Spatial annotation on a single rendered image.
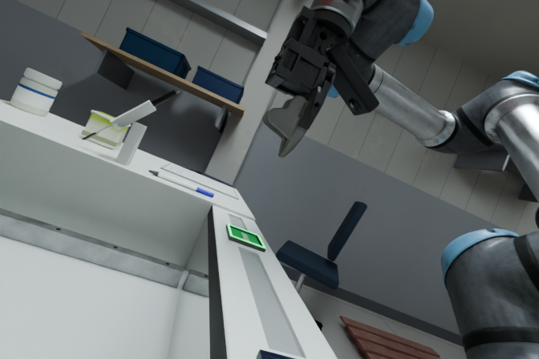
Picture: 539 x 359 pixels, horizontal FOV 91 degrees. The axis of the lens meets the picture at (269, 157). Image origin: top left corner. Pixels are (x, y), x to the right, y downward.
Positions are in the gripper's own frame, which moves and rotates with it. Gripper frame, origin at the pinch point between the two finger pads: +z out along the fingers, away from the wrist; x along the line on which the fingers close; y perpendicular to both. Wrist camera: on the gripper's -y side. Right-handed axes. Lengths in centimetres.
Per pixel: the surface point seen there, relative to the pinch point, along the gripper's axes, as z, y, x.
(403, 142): -94, -203, -243
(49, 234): 26.4, 27.1, -7.9
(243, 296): 14.7, 3.3, 16.3
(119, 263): 27.4, 16.0, -8.0
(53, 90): 7, 49, -36
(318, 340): 14.7, -2.9, 19.5
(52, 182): 21.1, 32.5, -14.9
